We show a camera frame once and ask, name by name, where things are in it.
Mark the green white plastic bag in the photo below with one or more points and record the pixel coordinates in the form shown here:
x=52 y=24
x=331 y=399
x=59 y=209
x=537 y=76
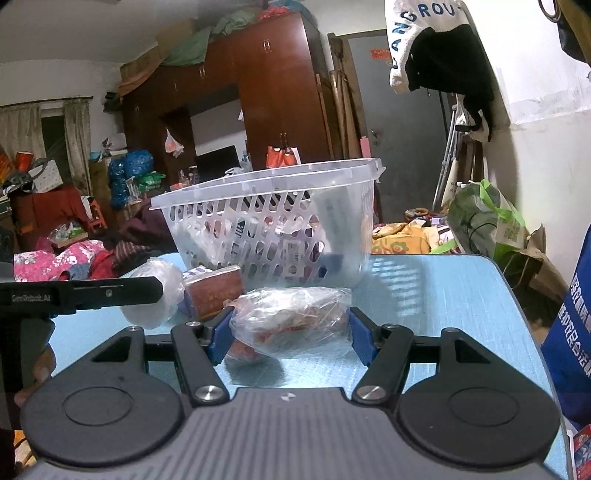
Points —
x=503 y=226

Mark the red printed packet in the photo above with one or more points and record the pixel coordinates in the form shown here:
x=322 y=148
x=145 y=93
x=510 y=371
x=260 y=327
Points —
x=582 y=452

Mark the white plastic basket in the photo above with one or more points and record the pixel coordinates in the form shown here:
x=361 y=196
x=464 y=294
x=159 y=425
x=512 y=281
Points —
x=221 y=230

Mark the brown paper bag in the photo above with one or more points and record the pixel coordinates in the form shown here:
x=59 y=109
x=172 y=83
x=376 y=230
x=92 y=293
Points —
x=545 y=272

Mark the blue plastic bags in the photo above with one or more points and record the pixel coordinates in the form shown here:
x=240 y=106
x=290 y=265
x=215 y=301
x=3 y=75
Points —
x=136 y=161

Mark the olive hanging bag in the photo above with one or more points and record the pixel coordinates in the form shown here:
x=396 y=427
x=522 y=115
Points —
x=577 y=32

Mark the white hanging plastic bag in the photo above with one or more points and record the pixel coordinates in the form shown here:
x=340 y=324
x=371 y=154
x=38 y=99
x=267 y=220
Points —
x=173 y=144

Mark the long white box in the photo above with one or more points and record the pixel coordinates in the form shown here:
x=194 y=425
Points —
x=341 y=217

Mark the orange bag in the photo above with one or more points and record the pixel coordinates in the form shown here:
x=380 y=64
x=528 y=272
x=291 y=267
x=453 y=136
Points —
x=279 y=158

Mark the blue shopping bag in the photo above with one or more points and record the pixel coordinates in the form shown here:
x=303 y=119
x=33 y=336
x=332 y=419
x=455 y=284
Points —
x=572 y=332

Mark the green cloth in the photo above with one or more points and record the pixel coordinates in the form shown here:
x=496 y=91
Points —
x=191 y=48

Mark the beige curtain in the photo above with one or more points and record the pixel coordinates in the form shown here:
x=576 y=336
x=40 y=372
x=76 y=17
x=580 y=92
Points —
x=77 y=143
x=21 y=131

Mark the red stool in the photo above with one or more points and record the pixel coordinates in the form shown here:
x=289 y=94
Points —
x=98 y=214

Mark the yellow cloth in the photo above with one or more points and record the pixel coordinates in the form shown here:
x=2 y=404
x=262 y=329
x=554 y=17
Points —
x=401 y=240

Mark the white black hanging jacket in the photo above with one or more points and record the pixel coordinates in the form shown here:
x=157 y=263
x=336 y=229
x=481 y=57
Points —
x=443 y=69

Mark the person's left hand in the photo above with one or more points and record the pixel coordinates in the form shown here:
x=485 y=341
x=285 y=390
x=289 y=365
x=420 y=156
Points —
x=39 y=367

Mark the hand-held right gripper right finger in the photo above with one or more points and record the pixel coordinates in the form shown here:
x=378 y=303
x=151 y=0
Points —
x=360 y=334

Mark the black monitor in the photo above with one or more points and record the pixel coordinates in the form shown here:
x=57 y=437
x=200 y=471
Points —
x=217 y=159

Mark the grey door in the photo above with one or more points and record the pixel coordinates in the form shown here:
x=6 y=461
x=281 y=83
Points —
x=397 y=147

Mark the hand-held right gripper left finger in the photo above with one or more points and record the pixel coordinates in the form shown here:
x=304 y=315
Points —
x=221 y=332

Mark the clear plastic bag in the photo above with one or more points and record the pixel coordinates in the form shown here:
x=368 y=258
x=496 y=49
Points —
x=159 y=270

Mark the brown box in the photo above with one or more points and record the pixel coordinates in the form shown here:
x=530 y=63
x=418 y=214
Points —
x=214 y=293

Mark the green white small bag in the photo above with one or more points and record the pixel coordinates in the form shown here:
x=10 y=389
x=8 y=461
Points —
x=147 y=181

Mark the maroon blanket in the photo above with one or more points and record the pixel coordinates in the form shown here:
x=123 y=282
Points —
x=138 y=226

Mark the brown wooden wardrobe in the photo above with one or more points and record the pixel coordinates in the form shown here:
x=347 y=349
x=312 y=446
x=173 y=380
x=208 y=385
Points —
x=277 y=92

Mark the metal crutches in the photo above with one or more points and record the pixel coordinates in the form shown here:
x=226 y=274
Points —
x=445 y=161

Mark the grey white gift bag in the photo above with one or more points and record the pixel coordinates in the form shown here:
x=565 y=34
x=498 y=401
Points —
x=45 y=175

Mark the pink floral blanket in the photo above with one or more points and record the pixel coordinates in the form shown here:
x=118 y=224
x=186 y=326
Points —
x=69 y=258

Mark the dark red striped cloth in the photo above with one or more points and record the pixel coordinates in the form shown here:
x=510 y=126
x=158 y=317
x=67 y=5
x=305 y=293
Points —
x=129 y=256

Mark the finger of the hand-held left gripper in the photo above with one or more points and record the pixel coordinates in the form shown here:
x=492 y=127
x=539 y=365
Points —
x=115 y=291

